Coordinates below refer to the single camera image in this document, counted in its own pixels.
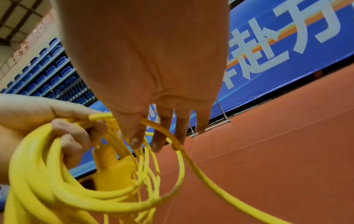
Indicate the person's left hand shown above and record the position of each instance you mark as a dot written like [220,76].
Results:
[50,127]

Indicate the person's right hand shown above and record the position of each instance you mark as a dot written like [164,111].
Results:
[144,48]

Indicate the metal rack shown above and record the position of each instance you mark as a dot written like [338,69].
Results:
[213,122]

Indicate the rows of blue seats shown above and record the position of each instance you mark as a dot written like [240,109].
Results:
[50,74]

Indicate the red banner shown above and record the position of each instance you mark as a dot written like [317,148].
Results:
[25,43]

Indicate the blue banner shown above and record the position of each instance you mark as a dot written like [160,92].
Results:
[276,52]

